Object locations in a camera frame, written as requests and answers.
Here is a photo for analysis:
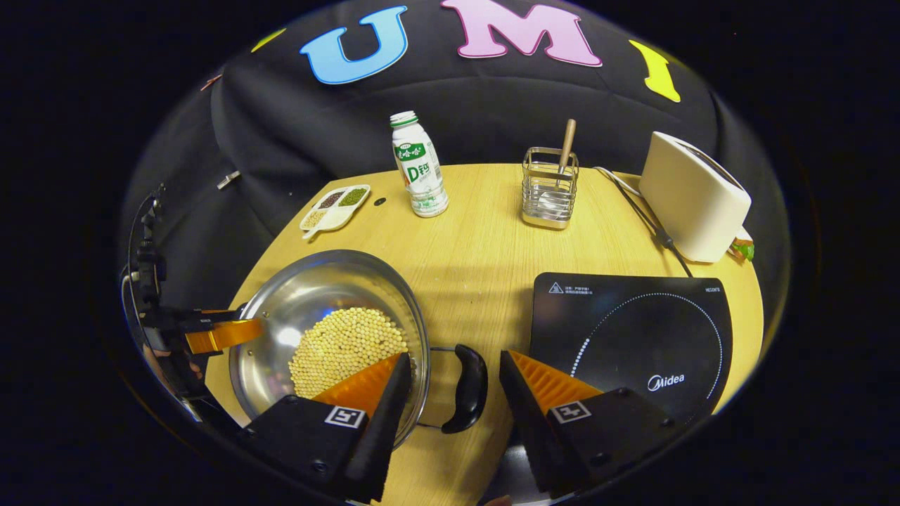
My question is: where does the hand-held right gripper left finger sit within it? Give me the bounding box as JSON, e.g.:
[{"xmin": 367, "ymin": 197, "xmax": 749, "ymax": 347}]
[{"xmin": 239, "ymin": 351, "xmax": 413, "ymax": 504}]

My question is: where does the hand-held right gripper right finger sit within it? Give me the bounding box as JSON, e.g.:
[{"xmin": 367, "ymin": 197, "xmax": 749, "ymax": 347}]
[{"xmin": 499, "ymin": 349, "xmax": 679, "ymax": 498}]

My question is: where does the stainless steel pot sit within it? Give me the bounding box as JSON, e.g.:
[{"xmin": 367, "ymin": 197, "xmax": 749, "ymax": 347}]
[{"xmin": 229, "ymin": 249, "xmax": 489, "ymax": 450}]

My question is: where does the black induction cooktop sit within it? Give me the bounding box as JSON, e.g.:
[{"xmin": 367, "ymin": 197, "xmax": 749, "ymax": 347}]
[{"xmin": 527, "ymin": 272, "xmax": 733, "ymax": 426}]

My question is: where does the pile of yellow soybeans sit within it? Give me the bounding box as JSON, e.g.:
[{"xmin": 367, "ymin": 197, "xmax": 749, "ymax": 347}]
[{"xmin": 288, "ymin": 307, "xmax": 410, "ymax": 400}]

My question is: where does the white divided bean dish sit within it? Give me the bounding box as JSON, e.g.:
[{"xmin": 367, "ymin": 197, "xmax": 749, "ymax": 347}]
[{"xmin": 300, "ymin": 184, "xmax": 371, "ymax": 241}]

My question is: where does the white drink bottle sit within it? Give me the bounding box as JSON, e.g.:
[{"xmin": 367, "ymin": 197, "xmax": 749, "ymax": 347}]
[{"xmin": 390, "ymin": 110, "xmax": 449, "ymax": 219}]

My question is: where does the sandwich with lettuce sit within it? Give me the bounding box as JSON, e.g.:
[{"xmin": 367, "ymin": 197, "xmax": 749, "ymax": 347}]
[{"xmin": 730, "ymin": 228, "xmax": 757, "ymax": 262}]

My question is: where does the white toaster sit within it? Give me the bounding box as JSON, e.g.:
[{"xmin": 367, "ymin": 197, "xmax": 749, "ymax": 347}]
[{"xmin": 638, "ymin": 131, "xmax": 752, "ymax": 264}]

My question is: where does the metal wire utensil holder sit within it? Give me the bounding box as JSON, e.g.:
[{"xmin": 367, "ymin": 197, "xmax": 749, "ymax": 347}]
[{"xmin": 521, "ymin": 146, "xmax": 580, "ymax": 231}]

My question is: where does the toaster power cable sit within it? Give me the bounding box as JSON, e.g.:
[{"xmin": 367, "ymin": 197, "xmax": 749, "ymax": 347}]
[{"xmin": 594, "ymin": 166, "xmax": 693, "ymax": 278}]

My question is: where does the wooden handled spoon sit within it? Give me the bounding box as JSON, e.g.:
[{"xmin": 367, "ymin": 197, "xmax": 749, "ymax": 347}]
[{"xmin": 558, "ymin": 118, "xmax": 577, "ymax": 176}]

